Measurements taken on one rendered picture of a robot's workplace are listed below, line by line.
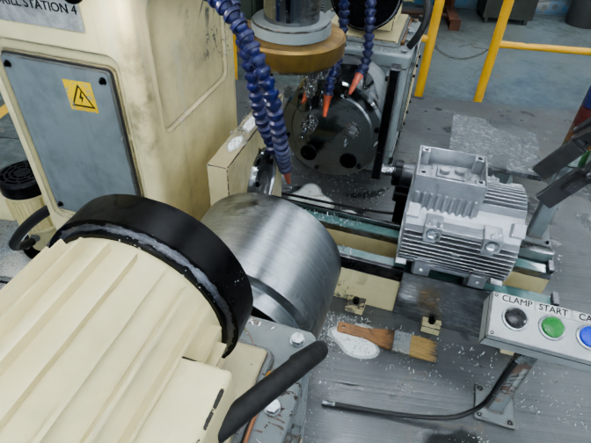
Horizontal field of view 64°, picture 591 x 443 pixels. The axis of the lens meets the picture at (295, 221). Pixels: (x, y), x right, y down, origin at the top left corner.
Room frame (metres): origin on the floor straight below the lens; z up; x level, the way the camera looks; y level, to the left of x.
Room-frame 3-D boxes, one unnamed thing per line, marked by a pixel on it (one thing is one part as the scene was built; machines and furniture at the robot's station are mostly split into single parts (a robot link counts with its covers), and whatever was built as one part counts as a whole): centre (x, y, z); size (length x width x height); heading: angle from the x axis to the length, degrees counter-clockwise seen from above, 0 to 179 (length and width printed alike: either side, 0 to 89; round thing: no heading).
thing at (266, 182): (0.80, 0.07, 1.02); 0.15 x 0.02 x 0.15; 164
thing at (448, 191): (0.70, -0.27, 1.11); 0.12 x 0.11 x 0.07; 76
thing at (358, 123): (1.09, -0.11, 1.04); 0.41 x 0.25 x 0.25; 164
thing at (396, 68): (0.87, -0.18, 1.12); 0.04 x 0.03 x 0.26; 74
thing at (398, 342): (0.57, -0.20, 0.80); 0.21 x 0.05 x 0.01; 75
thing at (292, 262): (0.43, 0.08, 1.04); 0.37 x 0.25 x 0.25; 164
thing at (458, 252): (0.69, -0.31, 1.02); 0.20 x 0.19 x 0.19; 76
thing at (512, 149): (1.17, -0.56, 0.86); 0.27 x 0.24 x 0.12; 164
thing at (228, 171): (0.82, 0.13, 0.97); 0.30 x 0.11 x 0.34; 164
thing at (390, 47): (1.35, -0.18, 0.99); 0.35 x 0.31 x 0.37; 164
